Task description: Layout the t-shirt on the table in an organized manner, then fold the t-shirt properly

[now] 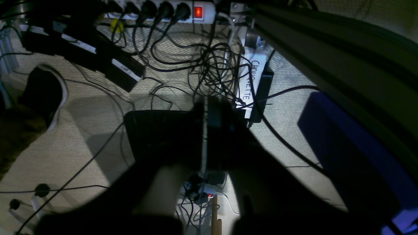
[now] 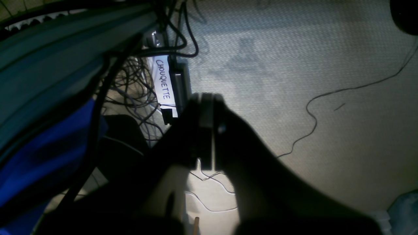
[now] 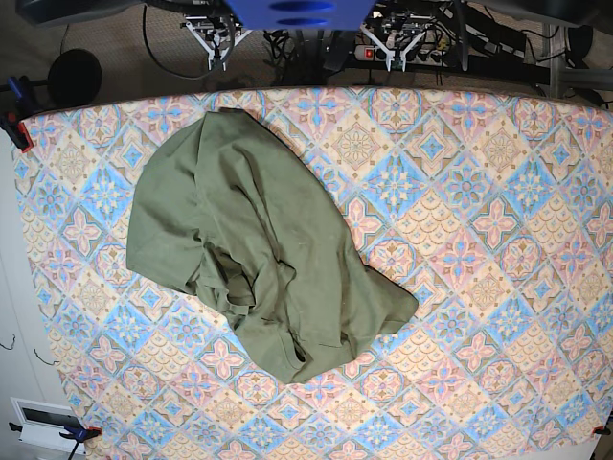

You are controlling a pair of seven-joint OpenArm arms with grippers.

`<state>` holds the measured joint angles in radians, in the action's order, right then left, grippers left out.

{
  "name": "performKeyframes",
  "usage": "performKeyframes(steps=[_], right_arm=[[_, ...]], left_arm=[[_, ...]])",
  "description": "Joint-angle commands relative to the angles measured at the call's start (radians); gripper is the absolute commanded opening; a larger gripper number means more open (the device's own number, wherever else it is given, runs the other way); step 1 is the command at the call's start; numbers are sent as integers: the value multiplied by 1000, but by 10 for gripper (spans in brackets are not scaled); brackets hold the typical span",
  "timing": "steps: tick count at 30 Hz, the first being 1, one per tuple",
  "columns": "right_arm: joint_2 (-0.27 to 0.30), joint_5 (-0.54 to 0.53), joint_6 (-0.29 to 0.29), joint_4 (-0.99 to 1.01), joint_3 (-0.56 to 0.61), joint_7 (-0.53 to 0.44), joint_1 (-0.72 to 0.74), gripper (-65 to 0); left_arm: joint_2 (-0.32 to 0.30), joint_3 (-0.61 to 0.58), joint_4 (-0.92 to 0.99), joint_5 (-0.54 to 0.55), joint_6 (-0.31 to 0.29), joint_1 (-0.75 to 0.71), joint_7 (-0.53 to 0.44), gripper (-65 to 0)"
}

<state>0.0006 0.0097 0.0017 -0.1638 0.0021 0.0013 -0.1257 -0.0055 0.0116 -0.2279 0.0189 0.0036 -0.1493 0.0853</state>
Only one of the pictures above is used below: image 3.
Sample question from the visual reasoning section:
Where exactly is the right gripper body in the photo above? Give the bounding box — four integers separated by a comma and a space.
180, 15, 231, 40

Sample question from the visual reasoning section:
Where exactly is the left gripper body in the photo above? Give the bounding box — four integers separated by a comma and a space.
368, 12, 434, 38

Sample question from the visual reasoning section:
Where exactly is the green t-shirt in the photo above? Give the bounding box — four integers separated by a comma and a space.
125, 110, 418, 383

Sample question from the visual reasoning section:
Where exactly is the white power strip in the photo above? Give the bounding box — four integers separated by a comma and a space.
353, 43, 449, 66

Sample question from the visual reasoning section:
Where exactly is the black round stool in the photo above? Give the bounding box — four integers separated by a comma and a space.
47, 49, 102, 108

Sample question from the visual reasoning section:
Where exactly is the patterned tablecloth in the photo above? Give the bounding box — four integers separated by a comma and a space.
11, 87, 612, 459

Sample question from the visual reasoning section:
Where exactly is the blue clamp upper left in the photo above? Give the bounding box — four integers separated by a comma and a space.
1, 76, 34, 152

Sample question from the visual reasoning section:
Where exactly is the blue clamp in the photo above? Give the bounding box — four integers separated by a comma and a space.
9, 423, 102, 459
1, 76, 34, 152

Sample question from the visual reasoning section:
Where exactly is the blue clamp lower left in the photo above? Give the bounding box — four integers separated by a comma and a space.
9, 423, 102, 459

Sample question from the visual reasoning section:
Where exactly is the orange clamp lower right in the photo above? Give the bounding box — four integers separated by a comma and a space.
592, 425, 612, 436

